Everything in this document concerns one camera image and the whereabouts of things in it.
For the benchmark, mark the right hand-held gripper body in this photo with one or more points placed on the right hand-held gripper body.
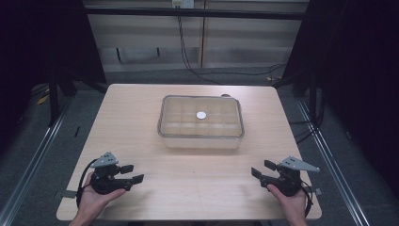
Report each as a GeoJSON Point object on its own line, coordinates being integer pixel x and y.
{"type": "Point", "coordinates": [288, 183]}

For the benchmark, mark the person's right hand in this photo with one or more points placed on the person's right hand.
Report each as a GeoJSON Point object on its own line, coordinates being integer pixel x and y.
{"type": "Point", "coordinates": [295, 205]}

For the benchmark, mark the small black floor stick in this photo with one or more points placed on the small black floor stick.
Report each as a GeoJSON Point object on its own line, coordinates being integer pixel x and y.
{"type": "Point", "coordinates": [76, 132]}

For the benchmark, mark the metal floor rail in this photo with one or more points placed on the metal floor rail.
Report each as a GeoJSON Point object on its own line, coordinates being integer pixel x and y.
{"type": "Point", "coordinates": [332, 163]}
{"type": "Point", "coordinates": [28, 169]}

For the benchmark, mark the yellow floor scrap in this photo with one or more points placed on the yellow floor scrap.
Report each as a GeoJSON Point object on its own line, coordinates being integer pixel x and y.
{"type": "Point", "coordinates": [42, 99]}

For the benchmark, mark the black metal stand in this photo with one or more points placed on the black metal stand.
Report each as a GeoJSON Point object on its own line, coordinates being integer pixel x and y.
{"type": "Point", "coordinates": [54, 100]}

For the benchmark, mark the person's left hand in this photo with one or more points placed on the person's left hand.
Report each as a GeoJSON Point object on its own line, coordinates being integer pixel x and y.
{"type": "Point", "coordinates": [91, 202]}

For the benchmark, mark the white round disc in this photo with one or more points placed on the white round disc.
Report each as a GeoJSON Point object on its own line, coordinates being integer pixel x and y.
{"type": "Point", "coordinates": [201, 115]}

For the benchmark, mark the clear plastic box with lid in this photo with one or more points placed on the clear plastic box with lid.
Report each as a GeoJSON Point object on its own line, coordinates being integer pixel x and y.
{"type": "Point", "coordinates": [188, 125]}

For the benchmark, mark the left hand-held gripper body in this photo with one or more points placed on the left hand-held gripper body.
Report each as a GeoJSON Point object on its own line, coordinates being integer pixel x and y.
{"type": "Point", "coordinates": [103, 182]}

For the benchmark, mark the white wall outlet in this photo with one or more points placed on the white wall outlet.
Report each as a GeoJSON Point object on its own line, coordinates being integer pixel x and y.
{"type": "Point", "coordinates": [183, 3]}

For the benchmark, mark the black curtain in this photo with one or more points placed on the black curtain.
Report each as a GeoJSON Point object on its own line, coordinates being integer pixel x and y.
{"type": "Point", "coordinates": [357, 62]}
{"type": "Point", "coordinates": [40, 44]}

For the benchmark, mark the black horizontal bar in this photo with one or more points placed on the black horizontal bar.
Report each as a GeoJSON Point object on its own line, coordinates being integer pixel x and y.
{"type": "Point", "coordinates": [194, 13]}

